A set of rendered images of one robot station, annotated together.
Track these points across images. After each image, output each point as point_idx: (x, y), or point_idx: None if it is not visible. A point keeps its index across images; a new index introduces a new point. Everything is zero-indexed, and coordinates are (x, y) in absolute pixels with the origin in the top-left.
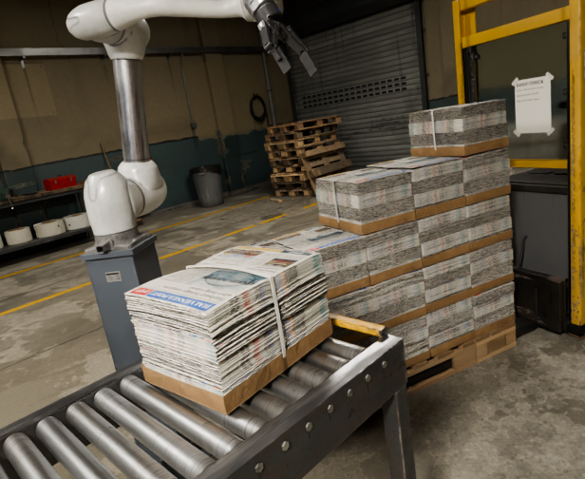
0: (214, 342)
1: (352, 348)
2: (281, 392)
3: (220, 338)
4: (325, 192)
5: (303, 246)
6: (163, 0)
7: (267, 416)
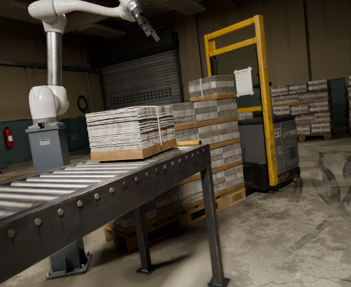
0: (138, 123)
1: (188, 147)
2: None
3: (141, 123)
4: None
5: None
6: (84, 3)
7: None
